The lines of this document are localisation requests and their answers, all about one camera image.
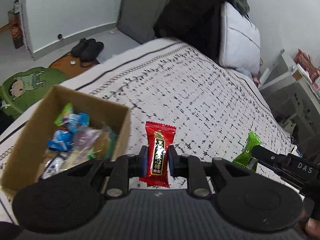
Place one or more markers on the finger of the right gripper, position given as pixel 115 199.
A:
pixel 267 157

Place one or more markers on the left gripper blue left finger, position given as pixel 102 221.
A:
pixel 143 161

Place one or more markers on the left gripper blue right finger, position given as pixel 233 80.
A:
pixel 174 162

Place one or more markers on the red candy wrapper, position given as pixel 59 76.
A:
pixel 160 137

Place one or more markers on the green snack packet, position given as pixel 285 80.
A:
pixel 245 159

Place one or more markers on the green biscuit packet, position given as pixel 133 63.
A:
pixel 105 143

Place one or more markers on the white cracker packet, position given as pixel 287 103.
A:
pixel 55 162

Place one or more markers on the white bedside shelf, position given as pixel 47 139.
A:
pixel 292 99

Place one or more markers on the white patterned bed cover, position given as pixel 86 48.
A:
pixel 166 81

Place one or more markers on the blue snack packet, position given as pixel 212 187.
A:
pixel 62 141

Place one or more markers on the red box on shelf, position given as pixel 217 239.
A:
pixel 304 60

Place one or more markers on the brown floor mat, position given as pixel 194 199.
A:
pixel 72 66

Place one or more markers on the black slipper right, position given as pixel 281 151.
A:
pixel 92 51

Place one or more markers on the black slipper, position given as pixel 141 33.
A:
pixel 77 50
pixel 92 51

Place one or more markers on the white pillow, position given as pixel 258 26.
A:
pixel 240 41

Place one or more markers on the black slipper left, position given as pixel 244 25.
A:
pixel 77 50

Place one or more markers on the green cartoon floor rug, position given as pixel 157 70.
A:
pixel 24 89

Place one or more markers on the black jacket on chair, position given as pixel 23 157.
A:
pixel 195 22

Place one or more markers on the grey door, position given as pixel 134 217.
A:
pixel 136 18

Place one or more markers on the white metal rack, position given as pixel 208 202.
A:
pixel 25 27

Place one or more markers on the dark soda bottle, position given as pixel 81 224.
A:
pixel 17 35

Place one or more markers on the brown cardboard box by rack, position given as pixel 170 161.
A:
pixel 14 17

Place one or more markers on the spray bottle on rack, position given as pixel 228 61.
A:
pixel 16 6

